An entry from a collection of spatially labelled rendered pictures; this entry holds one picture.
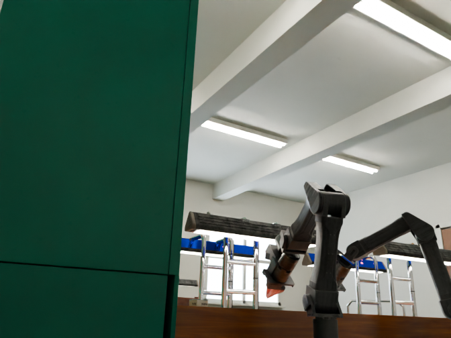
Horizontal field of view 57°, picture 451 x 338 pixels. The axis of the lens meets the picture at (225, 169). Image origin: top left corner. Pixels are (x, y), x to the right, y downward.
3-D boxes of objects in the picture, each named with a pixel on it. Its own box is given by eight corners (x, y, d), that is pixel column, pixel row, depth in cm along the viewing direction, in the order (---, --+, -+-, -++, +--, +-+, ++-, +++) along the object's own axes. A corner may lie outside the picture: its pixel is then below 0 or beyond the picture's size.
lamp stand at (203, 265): (234, 331, 192) (237, 235, 207) (194, 330, 183) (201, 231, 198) (217, 329, 208) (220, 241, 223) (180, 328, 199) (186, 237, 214)
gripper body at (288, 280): (260, 272, 140) (269, 256, 137) (285, 274, 144) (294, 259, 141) (267, 286, 135) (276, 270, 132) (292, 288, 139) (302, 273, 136)
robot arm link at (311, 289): (304, 308, 113) (315, 190, 114) (326, 310, 114) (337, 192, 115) (313, 316, 107) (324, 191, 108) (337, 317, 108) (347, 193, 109)
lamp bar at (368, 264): (388, 272, 264) (386, 261, 266) (309, 264, 238) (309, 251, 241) (378, 273, 271) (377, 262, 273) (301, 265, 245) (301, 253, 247)
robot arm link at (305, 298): (301, 294, 112) (310, 293, 107) (331, 295, 113) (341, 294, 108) (302, 318, 110) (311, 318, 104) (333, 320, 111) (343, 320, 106)
